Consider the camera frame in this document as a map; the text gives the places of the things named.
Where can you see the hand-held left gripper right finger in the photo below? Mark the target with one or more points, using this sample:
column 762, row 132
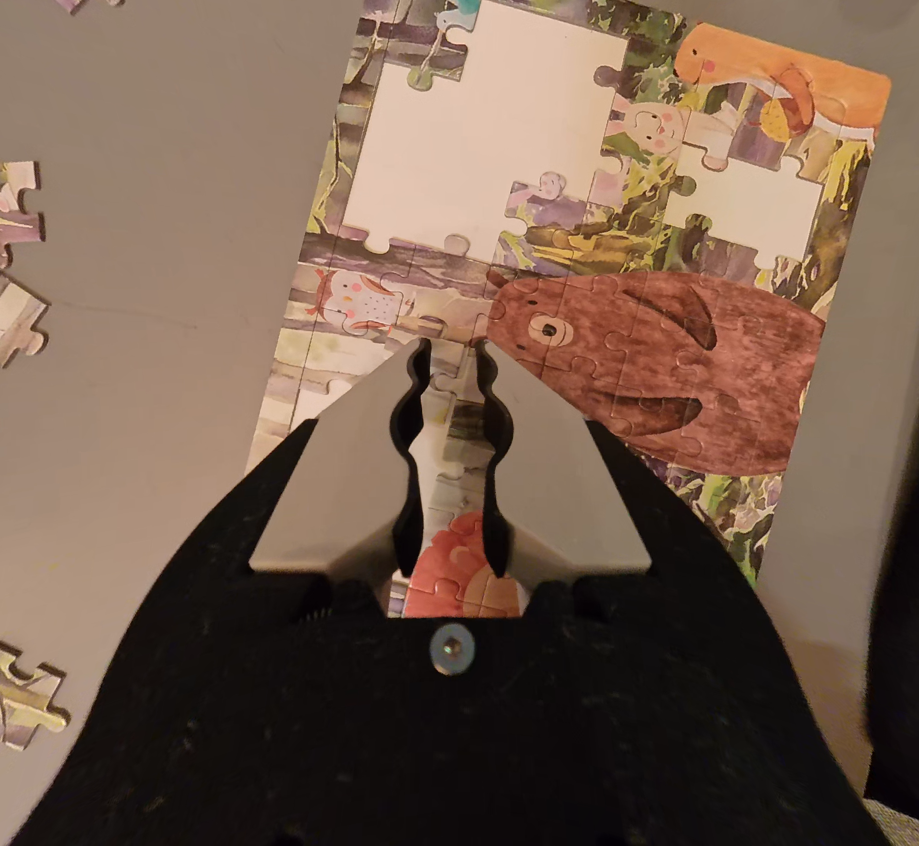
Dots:
column 567, row 494

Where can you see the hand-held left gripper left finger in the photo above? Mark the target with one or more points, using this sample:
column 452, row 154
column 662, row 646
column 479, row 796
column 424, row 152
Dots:
column 337, row 494

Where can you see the animal jigsaw puzzle board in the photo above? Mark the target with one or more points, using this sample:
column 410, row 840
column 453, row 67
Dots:
column 646, row 357

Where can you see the grey fabric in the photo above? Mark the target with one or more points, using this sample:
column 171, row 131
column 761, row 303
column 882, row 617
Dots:
column 897, row 824

